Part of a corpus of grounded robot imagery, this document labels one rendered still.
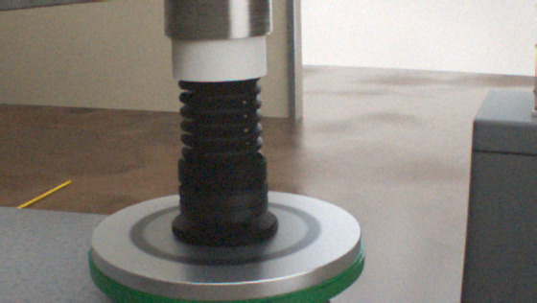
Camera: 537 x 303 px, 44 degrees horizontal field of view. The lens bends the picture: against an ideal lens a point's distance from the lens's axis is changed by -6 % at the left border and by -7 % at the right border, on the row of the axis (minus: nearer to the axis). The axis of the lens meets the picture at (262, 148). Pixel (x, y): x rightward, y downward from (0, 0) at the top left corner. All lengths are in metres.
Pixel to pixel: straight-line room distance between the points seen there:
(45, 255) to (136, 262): 0.20
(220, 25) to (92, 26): 6.11
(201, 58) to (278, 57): 5.22
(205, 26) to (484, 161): 0.91
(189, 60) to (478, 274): 0.99
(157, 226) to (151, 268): 0.09
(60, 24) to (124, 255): 6.34
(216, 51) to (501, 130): 0.88
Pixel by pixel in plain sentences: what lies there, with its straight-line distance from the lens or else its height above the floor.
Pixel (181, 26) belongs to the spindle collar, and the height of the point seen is 1.07.
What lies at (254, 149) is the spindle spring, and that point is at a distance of 0.52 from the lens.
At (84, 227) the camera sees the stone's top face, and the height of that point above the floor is 0.85.
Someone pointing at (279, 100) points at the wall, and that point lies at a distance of 5.75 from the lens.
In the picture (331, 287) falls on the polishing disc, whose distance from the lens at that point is 0.49.
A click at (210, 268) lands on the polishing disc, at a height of 0.91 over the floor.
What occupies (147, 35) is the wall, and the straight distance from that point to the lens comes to 6.25.
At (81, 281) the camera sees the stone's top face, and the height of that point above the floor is 0.85.
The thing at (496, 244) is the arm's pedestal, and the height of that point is 0.61.
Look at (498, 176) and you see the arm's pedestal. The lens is 1.33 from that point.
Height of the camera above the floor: 1.09
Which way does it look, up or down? 13 degrees down
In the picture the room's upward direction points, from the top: 1 degrees counter-clockwise
